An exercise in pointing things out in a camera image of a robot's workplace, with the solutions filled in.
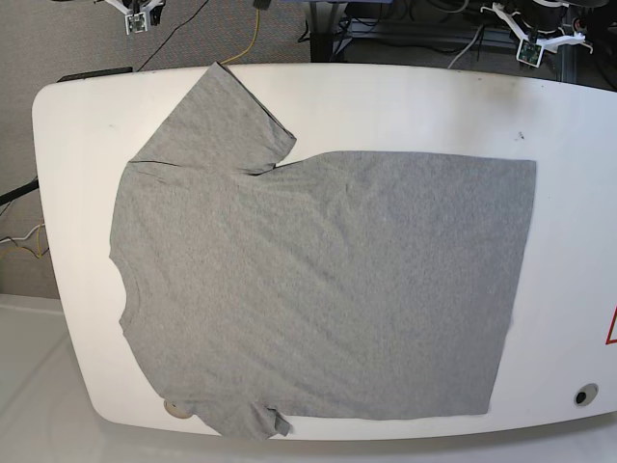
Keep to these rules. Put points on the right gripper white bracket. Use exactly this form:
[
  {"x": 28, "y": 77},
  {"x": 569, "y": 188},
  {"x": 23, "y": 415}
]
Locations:
[{"x": 153, "y": 9}]

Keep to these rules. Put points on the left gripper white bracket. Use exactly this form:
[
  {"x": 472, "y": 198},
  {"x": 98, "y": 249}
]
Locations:
[{"x": 552, "y": 24}]

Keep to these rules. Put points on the grey T-shirt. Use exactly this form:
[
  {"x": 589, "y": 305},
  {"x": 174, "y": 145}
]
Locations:
[{"x": 350, "y": 285}]

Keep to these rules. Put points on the black bar behind table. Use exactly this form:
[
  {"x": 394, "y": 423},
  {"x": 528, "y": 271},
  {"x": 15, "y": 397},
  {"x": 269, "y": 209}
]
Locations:
[{"x": 95, "y": 74}]

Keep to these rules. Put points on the black table leg stand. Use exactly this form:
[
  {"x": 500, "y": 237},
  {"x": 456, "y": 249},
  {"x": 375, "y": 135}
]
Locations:
[{"x": 322, "y": 18}]

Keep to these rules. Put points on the red triangle sticker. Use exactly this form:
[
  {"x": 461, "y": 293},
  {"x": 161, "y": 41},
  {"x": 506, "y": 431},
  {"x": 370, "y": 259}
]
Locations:
[{"x": 611, "y": 337}]

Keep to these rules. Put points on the right table grommet hole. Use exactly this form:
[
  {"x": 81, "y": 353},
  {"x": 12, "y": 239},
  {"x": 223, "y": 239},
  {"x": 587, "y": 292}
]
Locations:
[{"x": 586, "y": 394}]

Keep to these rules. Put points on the table grommet hole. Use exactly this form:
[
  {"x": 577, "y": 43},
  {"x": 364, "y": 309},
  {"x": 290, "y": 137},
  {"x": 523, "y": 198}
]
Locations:
[
  {"x": 176, "y": 411},
  {"x": 586, "y": 394}
]

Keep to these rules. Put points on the left table grommet hole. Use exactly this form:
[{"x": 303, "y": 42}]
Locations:
[{"x": 176, "y": 411}]

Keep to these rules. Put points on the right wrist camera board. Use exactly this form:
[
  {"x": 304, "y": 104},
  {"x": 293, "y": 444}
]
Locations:
[{"x": 136, "y": 23}]

